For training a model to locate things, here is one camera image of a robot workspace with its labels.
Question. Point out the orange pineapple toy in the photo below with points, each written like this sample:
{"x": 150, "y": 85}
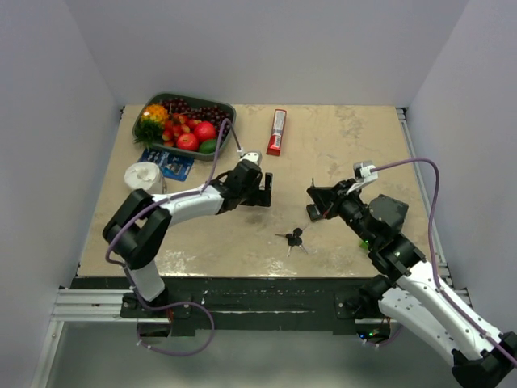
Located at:
{"x": 150, "y": 125}

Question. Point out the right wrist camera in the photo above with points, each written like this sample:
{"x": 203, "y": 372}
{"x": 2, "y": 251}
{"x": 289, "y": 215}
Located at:
{"x": 365, "y": 174}

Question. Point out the red toothpaste box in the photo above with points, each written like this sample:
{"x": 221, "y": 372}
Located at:
{"x": 277, "y": 132}

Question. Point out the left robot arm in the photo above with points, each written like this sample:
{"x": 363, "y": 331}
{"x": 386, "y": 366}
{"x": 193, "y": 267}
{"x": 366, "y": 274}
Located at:
{"x": 136, "y": 231}

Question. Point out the red apple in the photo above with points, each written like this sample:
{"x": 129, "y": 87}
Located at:
{"x": 205, "y": 131}
{"x": 188, "y": 142}

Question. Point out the white tissue roll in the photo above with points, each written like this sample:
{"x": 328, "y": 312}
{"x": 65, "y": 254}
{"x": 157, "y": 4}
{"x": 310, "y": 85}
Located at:
{"x": 146, "y": 176}

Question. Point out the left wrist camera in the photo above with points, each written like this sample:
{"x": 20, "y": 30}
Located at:
{"x": 251, "y": 156}

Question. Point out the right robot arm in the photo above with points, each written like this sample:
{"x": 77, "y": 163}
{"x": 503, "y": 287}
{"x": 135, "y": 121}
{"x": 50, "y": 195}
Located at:
{"x": 409, "y": 289}

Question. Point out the green fruit tray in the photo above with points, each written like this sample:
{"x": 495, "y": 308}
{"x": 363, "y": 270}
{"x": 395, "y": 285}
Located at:
{"x": 168, "y": 141}

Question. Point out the dark grape bunch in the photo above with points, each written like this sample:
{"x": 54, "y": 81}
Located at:
{"x": 185, "y": 114}

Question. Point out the black padlock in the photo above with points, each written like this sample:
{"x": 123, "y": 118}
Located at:
{"x": 313, "y": 212}

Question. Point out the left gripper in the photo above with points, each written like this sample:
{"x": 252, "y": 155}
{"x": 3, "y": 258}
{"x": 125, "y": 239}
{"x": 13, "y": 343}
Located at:
{"x": 261, "y": 198}

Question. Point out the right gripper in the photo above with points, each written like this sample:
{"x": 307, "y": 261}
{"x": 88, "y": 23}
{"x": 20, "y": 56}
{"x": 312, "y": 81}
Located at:
{"x": 323, "y": 199}

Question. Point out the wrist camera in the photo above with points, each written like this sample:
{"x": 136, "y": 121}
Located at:
{"x": 251, "y": 156}
{"x": 365, "y": 174}

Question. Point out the black base frame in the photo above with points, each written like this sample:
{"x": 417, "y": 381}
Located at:
{"x": 341, "y": 306}

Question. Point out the black key bunch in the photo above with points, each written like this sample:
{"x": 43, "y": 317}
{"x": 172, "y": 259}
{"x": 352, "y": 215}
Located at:
{"x": 294, "y": 239}

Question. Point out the blue card package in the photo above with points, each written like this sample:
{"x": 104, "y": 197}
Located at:
{"x": 172, "y": 166}

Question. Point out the green avocado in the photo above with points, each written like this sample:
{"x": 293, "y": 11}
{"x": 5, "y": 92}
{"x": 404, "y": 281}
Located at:
{"x": 208, "y": 147}

